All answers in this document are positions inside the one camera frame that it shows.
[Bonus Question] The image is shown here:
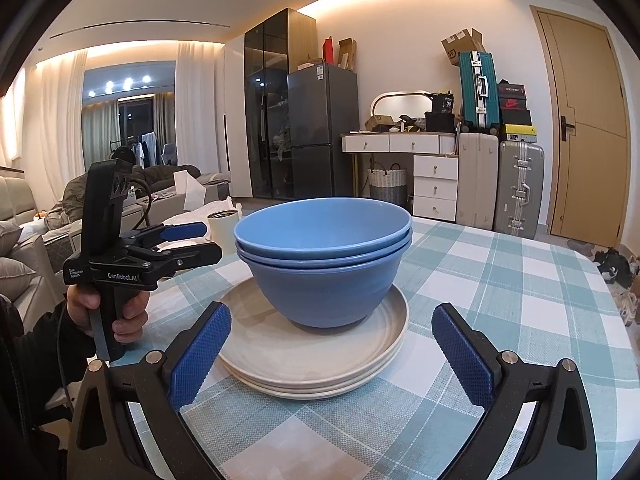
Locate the pile of loose shoes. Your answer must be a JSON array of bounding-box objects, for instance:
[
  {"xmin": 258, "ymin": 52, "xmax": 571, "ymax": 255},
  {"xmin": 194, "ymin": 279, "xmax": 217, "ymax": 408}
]
[{"xmin": 565, "ymin": 237, "xmax": 640, "ymax": 326}]

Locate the black fabric bag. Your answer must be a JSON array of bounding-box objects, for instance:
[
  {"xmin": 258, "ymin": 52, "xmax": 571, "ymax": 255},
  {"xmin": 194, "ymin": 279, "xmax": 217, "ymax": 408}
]
[{"xmin": 425, "ymin": 111, "xmax": 456, "ymax": 133}]

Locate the woven basket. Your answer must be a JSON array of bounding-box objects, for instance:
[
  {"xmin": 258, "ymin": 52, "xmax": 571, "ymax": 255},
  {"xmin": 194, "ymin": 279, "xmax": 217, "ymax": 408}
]
[{"xmin": 367, "ymin": 164, "xmax": 407, "ymax": 206}]

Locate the silver suitcase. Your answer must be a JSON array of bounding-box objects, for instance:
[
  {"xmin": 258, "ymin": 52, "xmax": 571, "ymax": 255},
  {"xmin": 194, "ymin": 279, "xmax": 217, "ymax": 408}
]
[{"xmin": 495, "ymin": 141, "xmax": 546, "ymax": 239}]

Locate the white tissue paper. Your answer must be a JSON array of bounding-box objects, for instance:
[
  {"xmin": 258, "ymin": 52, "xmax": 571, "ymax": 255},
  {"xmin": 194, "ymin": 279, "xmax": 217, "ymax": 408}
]
[{"xmin": 162, "ymin": 199, "xmax": 243, "ymax": 228}]

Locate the white vanity desk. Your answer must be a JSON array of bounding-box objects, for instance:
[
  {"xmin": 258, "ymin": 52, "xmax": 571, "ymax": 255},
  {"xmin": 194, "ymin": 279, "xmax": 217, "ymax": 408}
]
[{"xmin": 341, "ymin": 132, "xmax": 460, "ymax": 222}]

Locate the person's left hand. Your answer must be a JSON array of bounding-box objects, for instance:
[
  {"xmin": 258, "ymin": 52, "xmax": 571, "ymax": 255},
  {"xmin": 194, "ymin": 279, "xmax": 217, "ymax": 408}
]
[{"xmin": 66, "ymin": 285, "xmax": 151, "ymax": 343}]

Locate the white curtain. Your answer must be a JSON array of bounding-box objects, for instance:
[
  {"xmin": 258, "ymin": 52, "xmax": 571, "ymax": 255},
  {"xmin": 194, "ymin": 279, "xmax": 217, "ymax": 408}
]
[
  {"xmin": 37, "ymin": 47, "xmax": 88, "ymax": 201},
  {"xmin": 175, "ymin": 42, "xmax": 226, "ymax": 173}
]

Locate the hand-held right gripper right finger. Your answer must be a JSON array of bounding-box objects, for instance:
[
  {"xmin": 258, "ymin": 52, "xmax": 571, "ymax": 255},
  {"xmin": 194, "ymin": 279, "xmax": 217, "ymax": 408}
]
[{"xmin": 431, "ymin": 302, "xmax": 598, "ymax": 480}]

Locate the olive blanket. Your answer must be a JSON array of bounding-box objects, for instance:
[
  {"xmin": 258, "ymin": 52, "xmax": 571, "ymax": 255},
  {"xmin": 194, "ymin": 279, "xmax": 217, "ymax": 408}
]
[{"xmin": 45, "ymin": 164, "xmax": 201, "ymax": 233}]

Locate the open cardboard box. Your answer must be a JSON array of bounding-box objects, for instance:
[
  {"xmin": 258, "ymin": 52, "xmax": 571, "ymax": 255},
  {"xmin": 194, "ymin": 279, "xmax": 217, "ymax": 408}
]
[{"xmin": 441, "ymin": 27, "xmax": 486, "ymax": 67}]

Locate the dark window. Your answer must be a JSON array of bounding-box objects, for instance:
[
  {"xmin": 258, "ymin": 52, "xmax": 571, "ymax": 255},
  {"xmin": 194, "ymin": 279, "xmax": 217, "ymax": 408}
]
[{"xmin": 82, "ymin": 67, "xmax": 176, "ymax": 168}]

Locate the black cable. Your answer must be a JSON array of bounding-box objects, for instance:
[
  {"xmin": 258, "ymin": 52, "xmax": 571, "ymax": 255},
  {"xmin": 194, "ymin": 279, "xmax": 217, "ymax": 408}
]
[{"xmin": 127, "ymin": 177, "xmax": 153, "ymax": 231}]

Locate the teal suitcase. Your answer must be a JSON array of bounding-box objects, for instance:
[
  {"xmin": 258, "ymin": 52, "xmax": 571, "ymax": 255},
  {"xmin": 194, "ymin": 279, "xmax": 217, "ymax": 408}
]
[{"xmin": 459, "ymin": 51, "xmax": 501, "ymax": 133}]

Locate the white tumbler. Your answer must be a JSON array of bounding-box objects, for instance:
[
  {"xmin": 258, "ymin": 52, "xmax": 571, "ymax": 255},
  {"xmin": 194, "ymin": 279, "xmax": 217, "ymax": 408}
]
[{"xmin": 207, "ymin": 210, "xmax": 241, "ymax": 256}]

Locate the blue bowl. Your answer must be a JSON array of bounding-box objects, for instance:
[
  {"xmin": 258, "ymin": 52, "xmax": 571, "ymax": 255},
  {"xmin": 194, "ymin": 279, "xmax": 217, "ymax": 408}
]
[
  {"xmin": 234, "ymin": 197, "xmax": 413, "ymax": 256},
  {"xmin": 236, "ymin": 230, "xmax": 413, "ymax": 267},
  {"xmin": 240, "ymin": 242, "xmax": 412, "ymax": 330}
]

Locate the oval mirror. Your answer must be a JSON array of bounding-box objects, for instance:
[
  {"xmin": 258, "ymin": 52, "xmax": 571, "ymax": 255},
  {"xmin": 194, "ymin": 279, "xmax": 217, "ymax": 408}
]
[{"xmin": 370, "ymin": 91, "xmax": 436, "ymax": 118}]

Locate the dark glass cabinet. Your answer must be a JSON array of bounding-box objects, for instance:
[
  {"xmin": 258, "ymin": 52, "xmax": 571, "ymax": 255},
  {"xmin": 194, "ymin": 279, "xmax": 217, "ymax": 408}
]
[{"xmin": 243, "ymin": 8, "xmax": 317, "ymax": 200}]

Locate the cream plate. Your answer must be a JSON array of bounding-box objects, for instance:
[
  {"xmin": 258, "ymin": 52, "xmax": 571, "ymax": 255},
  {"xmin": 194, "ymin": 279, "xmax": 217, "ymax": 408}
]
[
  {"xmin": 235, "ymin": 360, "xmax": 396, "ymax": 401},
  {"xmin": 218, "ymin": 277, "xmax": 410, "ymax": 381},
  {"xmin": 220, "ymin": 330, "xmax": 407, "ymax": 393}
]

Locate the grey fridge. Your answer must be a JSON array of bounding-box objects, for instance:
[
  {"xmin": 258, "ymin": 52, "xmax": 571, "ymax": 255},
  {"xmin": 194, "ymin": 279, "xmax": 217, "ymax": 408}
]
[{"xmin": 286, "ymin": 62, "xmax": 360, "ymax": 201}]

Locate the black yellow shoe box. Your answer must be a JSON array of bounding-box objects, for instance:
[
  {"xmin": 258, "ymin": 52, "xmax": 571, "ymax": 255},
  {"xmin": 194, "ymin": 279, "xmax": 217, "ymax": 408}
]
[{"xmin": 501, "ymin": 124, "xmax": 538, "ymax": 143}]

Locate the teal plaid tablecloth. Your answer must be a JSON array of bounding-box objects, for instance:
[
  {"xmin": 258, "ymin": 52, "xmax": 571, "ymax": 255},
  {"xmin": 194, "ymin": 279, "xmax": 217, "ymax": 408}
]
[{"xmin": 117, "ymin": 217, "xmax": 640, "ymax": 480}]

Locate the wooden door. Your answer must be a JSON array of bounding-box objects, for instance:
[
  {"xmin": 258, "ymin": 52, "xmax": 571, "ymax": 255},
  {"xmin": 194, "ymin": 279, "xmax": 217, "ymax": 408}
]
[{"xmin": 530, "ymin": 5, "xmax": 632, "ymax": 250}]

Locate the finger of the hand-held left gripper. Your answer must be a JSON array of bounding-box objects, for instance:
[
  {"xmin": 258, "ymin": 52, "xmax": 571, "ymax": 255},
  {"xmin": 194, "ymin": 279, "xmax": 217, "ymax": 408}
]
[
  {"xmin": 130, "ymin": 241, "xmax": 223, "ymax": 281},
  {"xmin": 127, "ymin": 221, "xmax": 208, "ymax": 249}
]

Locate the beige suitcase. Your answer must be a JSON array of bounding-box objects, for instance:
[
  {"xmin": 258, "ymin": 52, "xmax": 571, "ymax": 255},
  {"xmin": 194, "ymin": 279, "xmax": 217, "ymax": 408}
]
[{"xmin": 456, "ymin": 132, "xmax": 500, "ymax": 231}]

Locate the flat cardboard box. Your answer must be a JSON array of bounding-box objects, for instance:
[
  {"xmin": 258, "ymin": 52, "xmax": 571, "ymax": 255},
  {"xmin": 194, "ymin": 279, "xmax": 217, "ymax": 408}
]
[{"xmin": 337, "ymin": 37, "xmax": 358, "ymax": 72}]

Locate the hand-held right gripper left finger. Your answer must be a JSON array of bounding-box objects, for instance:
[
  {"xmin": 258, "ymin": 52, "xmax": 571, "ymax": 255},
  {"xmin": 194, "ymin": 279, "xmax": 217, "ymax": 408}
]
[{"xmin": 67, "ymin": 301, "xmax": 233, "ymax": 480}]

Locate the beige sofa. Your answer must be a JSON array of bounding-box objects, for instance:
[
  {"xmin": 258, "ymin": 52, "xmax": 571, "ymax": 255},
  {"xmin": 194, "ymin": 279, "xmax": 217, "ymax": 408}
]
[{"xmin": 0, "ymin": 165, "xmax": 68, "ymax": 333}]

